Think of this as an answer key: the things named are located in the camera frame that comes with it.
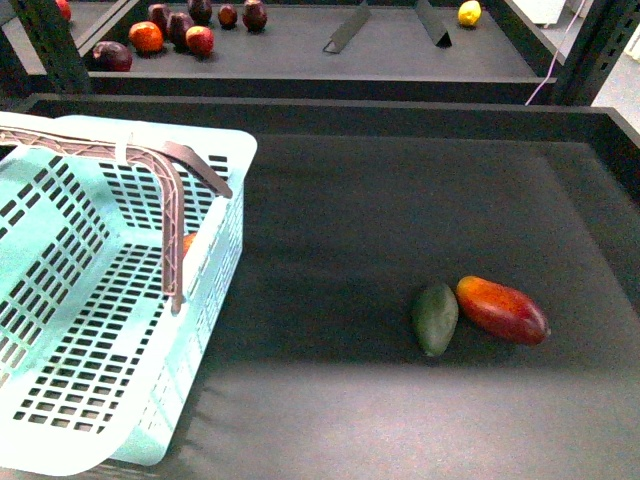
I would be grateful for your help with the small dark red fruit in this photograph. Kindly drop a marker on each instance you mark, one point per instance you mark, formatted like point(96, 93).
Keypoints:
point(227, 16)

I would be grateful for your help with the green avocado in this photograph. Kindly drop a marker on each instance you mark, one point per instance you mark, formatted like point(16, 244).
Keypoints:
point(434, 316)

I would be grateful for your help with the red yellow apple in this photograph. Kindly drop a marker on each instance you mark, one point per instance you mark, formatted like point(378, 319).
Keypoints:
point(187, 242)

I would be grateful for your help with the dark purple fruit back left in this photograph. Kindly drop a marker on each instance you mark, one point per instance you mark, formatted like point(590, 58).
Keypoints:
point(159, 14)

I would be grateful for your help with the orange red fruit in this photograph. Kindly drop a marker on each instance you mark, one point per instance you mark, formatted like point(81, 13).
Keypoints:
point(146, 37)

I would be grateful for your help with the black shelf divider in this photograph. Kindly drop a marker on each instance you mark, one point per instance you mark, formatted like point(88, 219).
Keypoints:
point(432, 24)
point(348, 29)

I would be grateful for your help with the dark purple fruit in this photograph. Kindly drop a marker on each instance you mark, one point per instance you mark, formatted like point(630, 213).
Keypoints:
point(112, 56)
point(254, 15)
point(159, 14)
point(177, 26)
point(200, 11)

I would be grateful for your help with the red apple on back shelf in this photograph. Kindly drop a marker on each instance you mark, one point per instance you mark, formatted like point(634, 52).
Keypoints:
point(200, 41)

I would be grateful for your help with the black shelf post right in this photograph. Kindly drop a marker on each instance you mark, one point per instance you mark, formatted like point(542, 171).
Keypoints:
point(606, 30)

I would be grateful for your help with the black shelf post left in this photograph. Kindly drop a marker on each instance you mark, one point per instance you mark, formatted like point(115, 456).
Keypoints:
point(49, 34)

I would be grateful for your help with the dark purple fruit right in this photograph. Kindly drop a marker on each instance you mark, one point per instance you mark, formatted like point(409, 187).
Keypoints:
point(254, 15)

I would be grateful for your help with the brown basket handle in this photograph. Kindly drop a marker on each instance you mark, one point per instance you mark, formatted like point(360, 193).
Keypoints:
point(159, 157)

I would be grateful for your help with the black shelf divider right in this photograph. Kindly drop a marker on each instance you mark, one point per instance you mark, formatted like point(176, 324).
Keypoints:
point(432, 24)

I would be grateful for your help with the dark purple fruit front left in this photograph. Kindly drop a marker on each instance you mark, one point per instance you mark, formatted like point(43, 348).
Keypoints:
point(112, 56)

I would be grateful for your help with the black shelf divider left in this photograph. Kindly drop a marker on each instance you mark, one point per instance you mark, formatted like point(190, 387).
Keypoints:
point(348, 29)

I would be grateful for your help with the dark purple fruit middle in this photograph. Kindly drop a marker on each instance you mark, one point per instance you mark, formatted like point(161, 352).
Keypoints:
point(177, 26)

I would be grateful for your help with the light blue plastic basket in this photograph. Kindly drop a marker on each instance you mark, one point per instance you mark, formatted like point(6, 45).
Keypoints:
point(94, 364)

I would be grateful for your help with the red orange mango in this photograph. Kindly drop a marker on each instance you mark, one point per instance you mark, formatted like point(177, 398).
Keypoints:
point(502, 311)

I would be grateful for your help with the yellow lemon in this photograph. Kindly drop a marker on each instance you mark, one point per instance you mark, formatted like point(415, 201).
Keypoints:
point(469, 13)

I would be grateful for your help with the dark purple fruit top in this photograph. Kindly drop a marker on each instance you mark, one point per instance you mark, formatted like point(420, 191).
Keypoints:
point(200, 11)

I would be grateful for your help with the red fruit far left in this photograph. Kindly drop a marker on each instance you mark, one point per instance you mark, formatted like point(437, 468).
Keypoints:
point(65, 9)

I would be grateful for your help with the black shelf post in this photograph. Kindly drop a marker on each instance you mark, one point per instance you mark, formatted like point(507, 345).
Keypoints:
point(606, 30)
point(49, 34)

